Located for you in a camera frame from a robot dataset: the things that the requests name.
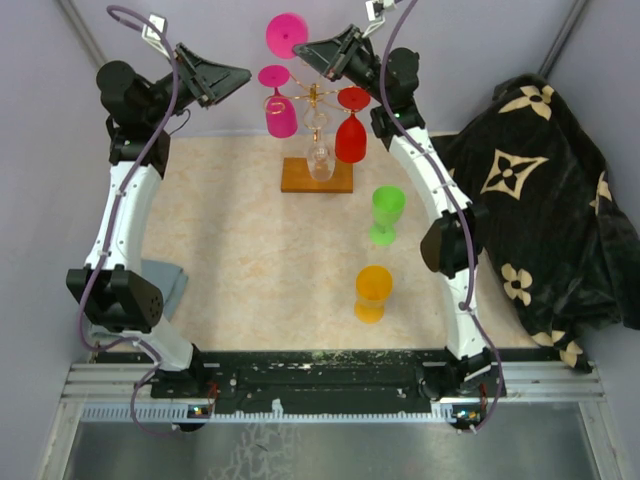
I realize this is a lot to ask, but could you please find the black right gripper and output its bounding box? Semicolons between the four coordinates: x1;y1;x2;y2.
292;25;388;105

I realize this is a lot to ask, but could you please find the red plastic wine glass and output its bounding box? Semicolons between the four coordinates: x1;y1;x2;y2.
335;87;370;164

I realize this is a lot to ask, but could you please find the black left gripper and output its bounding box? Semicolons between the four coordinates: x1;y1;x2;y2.
142;41;250;126

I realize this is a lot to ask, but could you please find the black floral blanket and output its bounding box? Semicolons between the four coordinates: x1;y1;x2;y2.
434;74;639;372

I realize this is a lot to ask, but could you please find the orange plastic wine glass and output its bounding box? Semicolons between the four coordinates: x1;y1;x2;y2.
354;265;393;324

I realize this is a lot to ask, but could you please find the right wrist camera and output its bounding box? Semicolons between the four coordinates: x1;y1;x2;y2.
363;0;398;38

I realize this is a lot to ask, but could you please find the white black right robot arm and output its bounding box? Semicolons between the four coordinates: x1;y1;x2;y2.
293;25;492;396

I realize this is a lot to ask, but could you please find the green plastic wine glass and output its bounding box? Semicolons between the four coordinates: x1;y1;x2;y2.
369;185;406;246

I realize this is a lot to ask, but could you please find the gold wire wine glass rack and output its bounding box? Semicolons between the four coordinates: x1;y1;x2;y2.
258;65;370;193

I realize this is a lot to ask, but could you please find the aluminium frame rail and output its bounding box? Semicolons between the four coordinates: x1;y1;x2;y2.
38;349;621;479

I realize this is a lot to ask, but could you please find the magenta plastic wine glass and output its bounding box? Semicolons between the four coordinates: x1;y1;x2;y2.
258;65;298;139

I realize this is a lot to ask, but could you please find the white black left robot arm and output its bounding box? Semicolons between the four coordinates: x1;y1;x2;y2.
66;44;251;397

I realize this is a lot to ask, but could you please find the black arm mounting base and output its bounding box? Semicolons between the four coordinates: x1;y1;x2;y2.
94;347;506;434

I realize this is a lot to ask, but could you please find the grey blue cloth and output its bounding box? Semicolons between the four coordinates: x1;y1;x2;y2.
89;258;190;346

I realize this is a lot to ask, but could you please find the clear wine glass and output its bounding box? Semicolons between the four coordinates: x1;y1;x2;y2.
306;140;335;182

